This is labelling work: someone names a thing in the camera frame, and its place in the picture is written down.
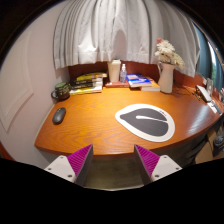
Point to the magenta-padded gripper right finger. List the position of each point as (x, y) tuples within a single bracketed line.
[(165, 165)]

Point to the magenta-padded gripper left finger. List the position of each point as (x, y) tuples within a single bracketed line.
[(59, 165)]

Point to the dark grey computer mouse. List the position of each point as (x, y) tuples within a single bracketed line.
[(59, 115)]

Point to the white and grey mouse pad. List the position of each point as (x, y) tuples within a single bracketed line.
[(146, 123)]

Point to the dark mug with green inside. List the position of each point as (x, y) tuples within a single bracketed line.
[(62, 91)]

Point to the white and yellow book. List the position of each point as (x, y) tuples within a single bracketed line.
[(85, 90)]

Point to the white flat box device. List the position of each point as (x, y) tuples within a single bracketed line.
[(203, 93)]

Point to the black book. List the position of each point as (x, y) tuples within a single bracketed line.
[(86, 86), (86, 82)]

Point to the white ceramic vase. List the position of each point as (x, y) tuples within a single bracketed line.
[(166, 79)]

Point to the blue book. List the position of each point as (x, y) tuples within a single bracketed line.
[(138, 80)]

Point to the red book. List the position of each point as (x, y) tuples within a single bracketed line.
[(116, 84)]

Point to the clear pump bottle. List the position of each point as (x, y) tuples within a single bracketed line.
[(123, 76)]

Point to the cream tumbler with lid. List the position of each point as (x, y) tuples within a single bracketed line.
[(114, 71)]

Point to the white flower bouquet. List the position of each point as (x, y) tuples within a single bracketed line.
[(166, 51)]

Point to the glass window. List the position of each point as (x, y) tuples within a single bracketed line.
[(204, 56)]

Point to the white pleated curtain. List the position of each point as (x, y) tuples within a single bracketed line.
[(120, 30)]

